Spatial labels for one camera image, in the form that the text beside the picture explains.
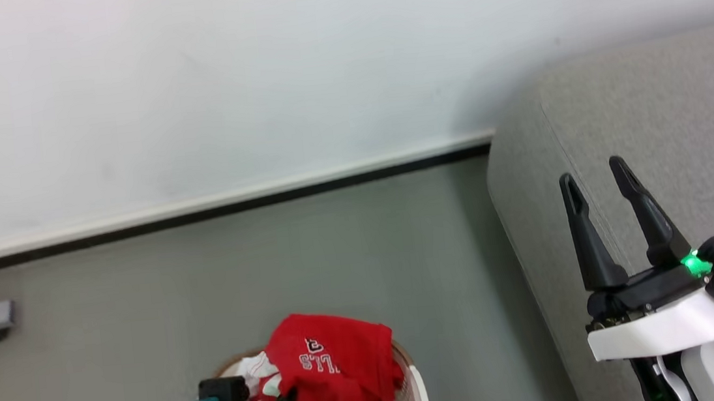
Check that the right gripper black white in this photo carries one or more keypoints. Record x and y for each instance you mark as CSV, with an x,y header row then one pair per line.
x,y
657,322

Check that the grey fabric sofa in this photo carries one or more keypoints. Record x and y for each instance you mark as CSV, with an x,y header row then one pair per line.
x,y
684,129

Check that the red basketball jersey clothing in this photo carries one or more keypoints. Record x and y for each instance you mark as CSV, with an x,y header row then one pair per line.
x,y
334,373

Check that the white black baseboard strip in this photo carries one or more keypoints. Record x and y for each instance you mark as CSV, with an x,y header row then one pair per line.
x,y
232,199

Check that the left gripper black camera box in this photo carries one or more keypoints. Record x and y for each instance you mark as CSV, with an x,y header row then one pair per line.
x,y
224,395

